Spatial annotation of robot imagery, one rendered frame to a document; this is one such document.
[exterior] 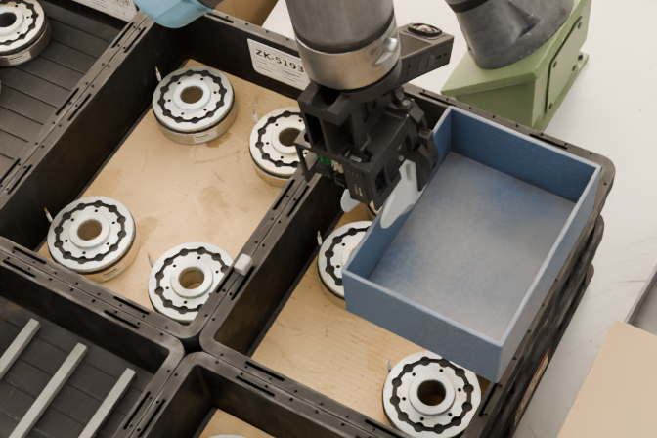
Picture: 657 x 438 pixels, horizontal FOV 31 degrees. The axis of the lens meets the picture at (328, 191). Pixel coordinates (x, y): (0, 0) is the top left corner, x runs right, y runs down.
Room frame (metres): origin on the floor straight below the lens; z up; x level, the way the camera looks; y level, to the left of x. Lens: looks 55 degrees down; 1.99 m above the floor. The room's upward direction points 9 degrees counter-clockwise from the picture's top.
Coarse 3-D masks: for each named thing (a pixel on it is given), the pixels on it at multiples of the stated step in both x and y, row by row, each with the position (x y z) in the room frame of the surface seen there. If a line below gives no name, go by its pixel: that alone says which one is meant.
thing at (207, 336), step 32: (416, 96) 0.84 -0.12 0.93; (512, 128) 0.77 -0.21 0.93; (608, 160) 0.71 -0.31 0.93; (608, 192) 0.68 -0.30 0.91; (288, 224) 0.69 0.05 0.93; (256, 256) 0.66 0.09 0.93; (576, 256) 0.61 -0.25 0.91; (224, 320) 0.59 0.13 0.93; (224, 352) 0.55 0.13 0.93; (288, 384) 0.51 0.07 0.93; (352, 416) 0.46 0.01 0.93; (480, 416) 0.45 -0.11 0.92
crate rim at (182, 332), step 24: (144, 24) 1.02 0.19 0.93; (240, 24) 0.99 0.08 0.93; (288, 48) 0.94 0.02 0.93; (96, 96) 0.92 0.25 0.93; (72, 120) 0.88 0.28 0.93; (48, 144) 0.85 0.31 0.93; (24, 168) 0.82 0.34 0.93; (288, 192) 0.73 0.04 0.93; (264, 216) 0.71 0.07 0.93; (0, 240) 0.73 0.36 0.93; (48, 264) 0.69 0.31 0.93; (96, 288) 0.65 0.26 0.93; (216, 288) 0.63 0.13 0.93; (192, 336) 0.58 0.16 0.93
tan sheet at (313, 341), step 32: (320, 288) 0.67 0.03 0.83; (288, 320) 0.63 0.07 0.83; (320, 320) 0.63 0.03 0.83; (352, 320) 0.62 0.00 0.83; (256, 352) 0.60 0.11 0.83; (288, 352) 0.59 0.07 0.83; (320, 352) 0.59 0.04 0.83; (352, 352) 0.58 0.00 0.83; (384, 352) 0.57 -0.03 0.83; (416, 352) 0.57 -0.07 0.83; (320, 384) 0.55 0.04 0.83; (352, 384) 0.54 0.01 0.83; (480, 384) 0.52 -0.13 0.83
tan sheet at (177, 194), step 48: (240, 96) 0.96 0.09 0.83; (144, 144) 0.91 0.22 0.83; (240, 144) 0.89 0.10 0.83; (96, 192) 0.85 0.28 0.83; (144, 192) 0.84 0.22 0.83; (192, 192) 0.83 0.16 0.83; (240, 192) 0.82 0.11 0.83; (144, 240) 0.77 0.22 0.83; (192, 240) 0.76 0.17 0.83; (240, 240) 0.75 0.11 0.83; (144, 288) 0.70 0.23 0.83; (192, 288) 0.69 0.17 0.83
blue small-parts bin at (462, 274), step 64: (448, 128) 0.65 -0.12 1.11; (448, 192) 0.61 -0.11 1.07; (512, 192) 0.60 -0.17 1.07; (576, 192) 0.58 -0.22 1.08; (384, 256) 0.55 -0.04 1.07; (448, 256) 0.54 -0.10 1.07; (512, 256) 0.53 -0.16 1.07; (384, 320) 0.48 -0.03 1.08; (448, 320) 0.44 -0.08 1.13; (512, 320) 0.44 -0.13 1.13
